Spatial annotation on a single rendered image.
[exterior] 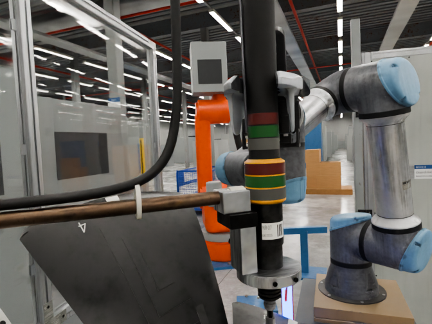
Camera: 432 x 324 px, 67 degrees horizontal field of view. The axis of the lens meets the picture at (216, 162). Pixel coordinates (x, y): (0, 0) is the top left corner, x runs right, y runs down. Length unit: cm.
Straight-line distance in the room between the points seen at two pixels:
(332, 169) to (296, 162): 894
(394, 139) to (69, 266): 74
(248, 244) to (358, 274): 74
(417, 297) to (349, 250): 144
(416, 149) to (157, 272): 198
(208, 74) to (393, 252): 355
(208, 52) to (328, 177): 614
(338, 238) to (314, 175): 857
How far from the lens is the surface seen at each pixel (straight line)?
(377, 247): 98
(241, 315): 65
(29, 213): 32
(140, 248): 42
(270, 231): 35
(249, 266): 35
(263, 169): 34
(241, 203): 33
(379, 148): 90
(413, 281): 239
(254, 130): 34
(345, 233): 102
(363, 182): 219
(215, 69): 424
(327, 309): 101
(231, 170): 69
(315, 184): 962
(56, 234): 44
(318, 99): 88
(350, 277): 106
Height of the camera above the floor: 149
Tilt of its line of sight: 3 degrees down
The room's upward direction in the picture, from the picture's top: 3 degrees counter-clockwise
